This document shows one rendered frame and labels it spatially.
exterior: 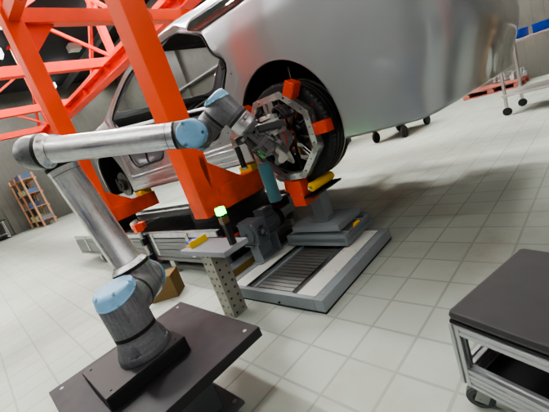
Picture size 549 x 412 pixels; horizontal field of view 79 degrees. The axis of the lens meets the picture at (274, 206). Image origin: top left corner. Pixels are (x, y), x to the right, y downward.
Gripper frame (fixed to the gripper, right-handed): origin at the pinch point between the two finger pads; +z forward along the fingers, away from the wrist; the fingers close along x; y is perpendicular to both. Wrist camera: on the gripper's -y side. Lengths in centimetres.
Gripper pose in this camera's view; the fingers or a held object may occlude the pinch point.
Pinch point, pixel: (292, 158)
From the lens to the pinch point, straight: 128.2
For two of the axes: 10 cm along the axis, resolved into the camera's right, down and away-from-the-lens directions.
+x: 3.4, -0.8, -9.4
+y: -5.6, 7.8, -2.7
